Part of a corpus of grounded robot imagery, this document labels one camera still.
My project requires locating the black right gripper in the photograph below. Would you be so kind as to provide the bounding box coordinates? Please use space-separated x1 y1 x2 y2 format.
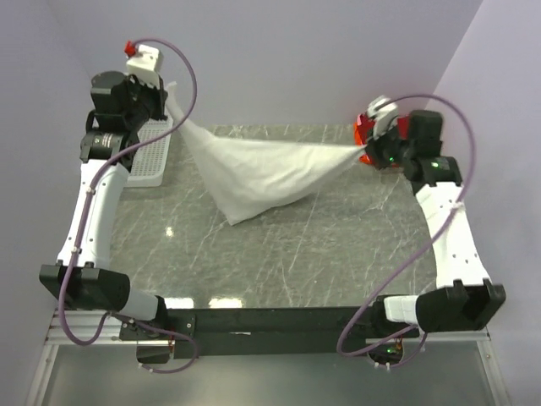
363 119 415 171

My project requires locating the white t shirt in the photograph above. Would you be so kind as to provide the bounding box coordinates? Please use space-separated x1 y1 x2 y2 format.
166 82 364 226

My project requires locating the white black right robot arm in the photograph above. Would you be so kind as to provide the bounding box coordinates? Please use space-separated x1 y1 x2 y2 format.
366 110 506 337

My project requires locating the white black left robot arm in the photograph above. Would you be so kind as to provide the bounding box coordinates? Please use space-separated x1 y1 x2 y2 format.
39 71 169 340

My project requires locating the folded red t shirt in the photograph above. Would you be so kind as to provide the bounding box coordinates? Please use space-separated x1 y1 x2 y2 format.
396 116 409 140

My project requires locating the white plastic basket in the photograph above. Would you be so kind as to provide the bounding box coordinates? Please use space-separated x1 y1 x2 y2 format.
126 117 172 188

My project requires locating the black base crossbar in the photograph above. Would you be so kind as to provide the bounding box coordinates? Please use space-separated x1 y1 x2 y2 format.
118 304 420 364

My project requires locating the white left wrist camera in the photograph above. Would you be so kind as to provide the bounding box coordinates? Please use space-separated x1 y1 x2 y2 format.
124 41 163 88

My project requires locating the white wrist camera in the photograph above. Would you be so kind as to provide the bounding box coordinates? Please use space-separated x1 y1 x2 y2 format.
124 41 163 88
366 96 398 140

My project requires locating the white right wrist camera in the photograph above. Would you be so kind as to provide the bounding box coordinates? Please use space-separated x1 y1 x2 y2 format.
366 96 398 140

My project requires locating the aluminium rail frame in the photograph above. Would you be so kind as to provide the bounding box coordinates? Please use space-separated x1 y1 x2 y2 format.
25 304 511 406

